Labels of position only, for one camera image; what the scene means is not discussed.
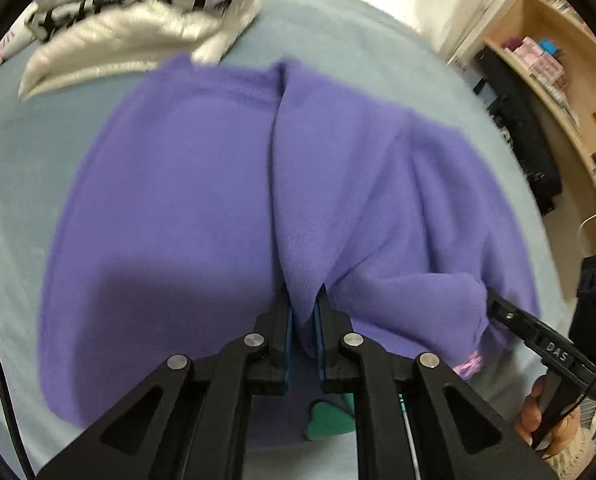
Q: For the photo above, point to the purple hoodie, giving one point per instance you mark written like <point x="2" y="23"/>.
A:
<point x="187" y="200"/>

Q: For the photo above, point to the wooden shelf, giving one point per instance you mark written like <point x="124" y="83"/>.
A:
<point x="573" y="110"/>

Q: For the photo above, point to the small blue box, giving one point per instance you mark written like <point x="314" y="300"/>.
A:
<point x="549" y="46"/>

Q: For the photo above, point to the black and white striped garment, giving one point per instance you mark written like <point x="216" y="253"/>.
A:
<point x="142" y="0"/>

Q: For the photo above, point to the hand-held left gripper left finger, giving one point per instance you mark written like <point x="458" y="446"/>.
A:
<point x="288" y="360"/>

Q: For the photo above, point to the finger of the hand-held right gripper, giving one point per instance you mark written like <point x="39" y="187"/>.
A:
<point x="543" y="342"/>

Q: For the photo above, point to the person's right forearm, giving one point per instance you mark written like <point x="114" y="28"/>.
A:
<point x="580" y="445"/>

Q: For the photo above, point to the long black case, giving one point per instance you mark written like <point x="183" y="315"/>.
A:
<point x="528" y="135"/>

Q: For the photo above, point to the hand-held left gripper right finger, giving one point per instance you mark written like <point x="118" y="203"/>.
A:
<point x="319" y="355"/>

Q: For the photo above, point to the person's right hand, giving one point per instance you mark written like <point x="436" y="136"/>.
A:
<point x="530" y="415"/>

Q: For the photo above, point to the grey-blue bed blanket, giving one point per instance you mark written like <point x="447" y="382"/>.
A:
<point x="22" y="170"/>

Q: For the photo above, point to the pink boxes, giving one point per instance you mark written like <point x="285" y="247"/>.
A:
<point x="533" y="60"/>

